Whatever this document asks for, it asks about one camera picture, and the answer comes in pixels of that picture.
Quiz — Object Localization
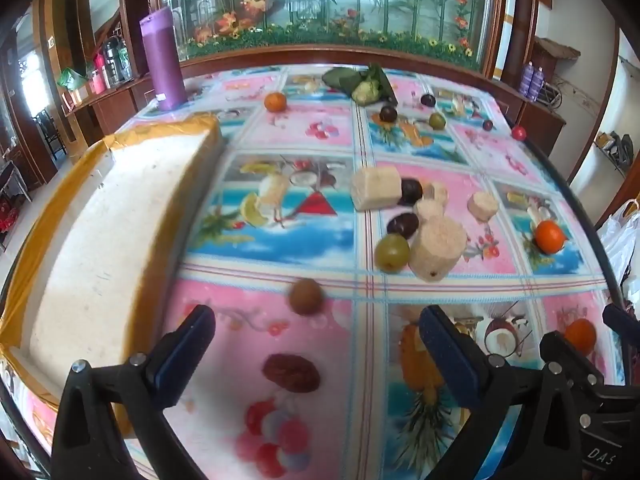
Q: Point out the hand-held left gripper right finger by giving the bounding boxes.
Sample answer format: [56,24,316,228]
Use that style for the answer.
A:
[419,304,584,480]

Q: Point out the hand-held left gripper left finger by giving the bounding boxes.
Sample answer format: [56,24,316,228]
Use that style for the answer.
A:
[50,304,217,480]

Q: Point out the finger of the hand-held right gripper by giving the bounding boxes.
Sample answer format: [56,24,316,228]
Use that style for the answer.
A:
[539,331,604,387]
[602,303,640,347]

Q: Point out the large round tan banana piece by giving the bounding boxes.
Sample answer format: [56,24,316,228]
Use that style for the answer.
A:
[408,216,469,282]

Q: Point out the red dried jujube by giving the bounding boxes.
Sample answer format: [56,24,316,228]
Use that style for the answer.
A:
[262,353,321,394]

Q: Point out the large green grape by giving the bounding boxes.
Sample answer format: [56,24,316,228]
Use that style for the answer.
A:
[376,234,411,274]

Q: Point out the brown longan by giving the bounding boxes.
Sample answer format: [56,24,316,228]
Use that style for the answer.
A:
[288,278,325,317]

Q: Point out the white foam box yellow tape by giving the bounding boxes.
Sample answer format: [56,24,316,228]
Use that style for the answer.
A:
[0,112,225,441]

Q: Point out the large blocky banana chunk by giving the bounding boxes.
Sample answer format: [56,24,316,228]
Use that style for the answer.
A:
[350,166,403,212]

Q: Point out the white plastic bag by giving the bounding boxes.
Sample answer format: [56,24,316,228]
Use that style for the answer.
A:
[597,199,640,307]

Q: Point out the dark oval date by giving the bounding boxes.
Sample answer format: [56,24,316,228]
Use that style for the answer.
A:
[386,212,420,238]

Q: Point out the wooden side cabinet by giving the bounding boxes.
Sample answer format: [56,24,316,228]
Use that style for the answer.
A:
[500,92,567,157]

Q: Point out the printed pink blue tablecloth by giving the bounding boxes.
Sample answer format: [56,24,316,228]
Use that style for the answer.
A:
[0,62,626,480]

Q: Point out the leafy green cauliflower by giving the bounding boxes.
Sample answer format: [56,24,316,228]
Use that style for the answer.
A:
[321,62,399,107]

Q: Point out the pink bottle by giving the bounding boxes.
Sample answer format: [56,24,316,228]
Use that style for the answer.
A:
[92,57,110,93]

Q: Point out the purple thermos bottle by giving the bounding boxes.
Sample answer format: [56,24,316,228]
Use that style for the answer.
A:
[139,6,187,112]

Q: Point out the green packet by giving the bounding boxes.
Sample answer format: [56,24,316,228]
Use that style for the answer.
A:
[56,67,86,92]

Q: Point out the dark metal flask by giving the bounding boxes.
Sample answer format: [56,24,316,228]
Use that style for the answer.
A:
[102,37,132,83]

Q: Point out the floral painted glass cabinet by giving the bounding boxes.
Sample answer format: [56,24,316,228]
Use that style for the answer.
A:
[120,0,538,78]

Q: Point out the tangled cables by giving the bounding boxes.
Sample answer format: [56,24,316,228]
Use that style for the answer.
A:
[541,80,568,110]

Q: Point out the wooden wall shelf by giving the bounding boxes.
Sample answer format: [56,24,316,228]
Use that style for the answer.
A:
[30,0,151,146]

